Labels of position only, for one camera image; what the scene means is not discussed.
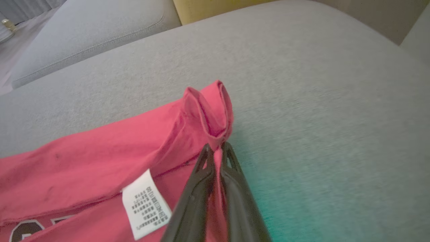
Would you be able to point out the small golden object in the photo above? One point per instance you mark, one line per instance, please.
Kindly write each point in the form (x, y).
(7, 25)

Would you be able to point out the grey sofa cushion with seam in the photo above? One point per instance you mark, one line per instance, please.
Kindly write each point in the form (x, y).
(100, 30)

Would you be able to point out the red jersey shirt white sleeves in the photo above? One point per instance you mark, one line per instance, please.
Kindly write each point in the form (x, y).
(100, 158)

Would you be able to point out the large grey sofa seat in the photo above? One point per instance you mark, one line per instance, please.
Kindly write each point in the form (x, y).
(319, 117)

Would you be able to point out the yellow sofa cushion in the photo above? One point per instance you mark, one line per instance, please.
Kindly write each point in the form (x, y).
(205, 10)

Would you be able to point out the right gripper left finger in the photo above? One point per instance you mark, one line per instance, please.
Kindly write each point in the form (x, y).
(191, 208)

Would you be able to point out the grey pleated curtain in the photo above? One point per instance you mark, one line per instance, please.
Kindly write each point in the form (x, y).
(23, 8)

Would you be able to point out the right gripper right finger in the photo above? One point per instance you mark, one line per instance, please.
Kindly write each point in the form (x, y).
(240, 208)

